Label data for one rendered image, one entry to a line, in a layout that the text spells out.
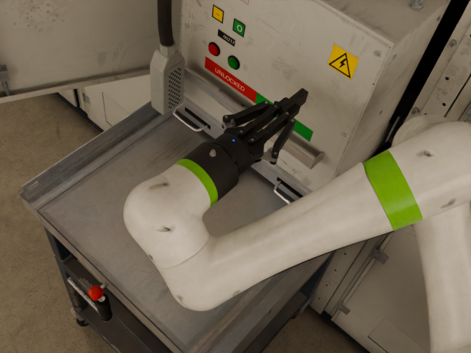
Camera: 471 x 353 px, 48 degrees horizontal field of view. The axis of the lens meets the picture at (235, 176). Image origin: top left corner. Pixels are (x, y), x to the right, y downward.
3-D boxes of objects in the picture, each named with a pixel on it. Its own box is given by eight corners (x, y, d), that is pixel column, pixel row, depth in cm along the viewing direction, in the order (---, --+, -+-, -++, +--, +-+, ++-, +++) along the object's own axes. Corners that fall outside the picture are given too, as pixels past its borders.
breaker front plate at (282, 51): (319, 205, 125) (387, 49, 87) (176, 97, 141) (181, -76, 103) (323, 202, 126) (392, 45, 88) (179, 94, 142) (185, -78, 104)
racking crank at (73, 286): (72, 309, 149) (54, 260, 125) (81, 302, 151) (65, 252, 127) (111, 350, 143) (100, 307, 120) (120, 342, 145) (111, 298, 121)
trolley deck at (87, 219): (206, 385, 110) (208, 377, 105) (24, 206, 130) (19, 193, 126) (376, 197, 144) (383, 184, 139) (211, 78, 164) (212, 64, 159)
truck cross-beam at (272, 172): (324, 223, 128) (330, 209, 123) (168, 104, 146) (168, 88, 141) (336, 211, 131) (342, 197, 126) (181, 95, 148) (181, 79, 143)
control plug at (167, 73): (163, 117, 131) (163, 63, 117) (150, 106, 133) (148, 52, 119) (186, 101, 135) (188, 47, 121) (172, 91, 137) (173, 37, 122)
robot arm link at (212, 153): (220, 178, 81) (178, 145, 84) (214, 218, 90) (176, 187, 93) (246, 157, 84) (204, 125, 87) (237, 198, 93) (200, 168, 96)
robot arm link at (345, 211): (355, 151, 83) (370, 177, 73) (384, 212, 87) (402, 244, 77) (159, 244, 91) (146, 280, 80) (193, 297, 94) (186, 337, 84)
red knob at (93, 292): (96, 305, 116) (94, 298, 114) (87, 295, 118) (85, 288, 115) (112, 291, 119) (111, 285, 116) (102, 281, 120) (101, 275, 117)
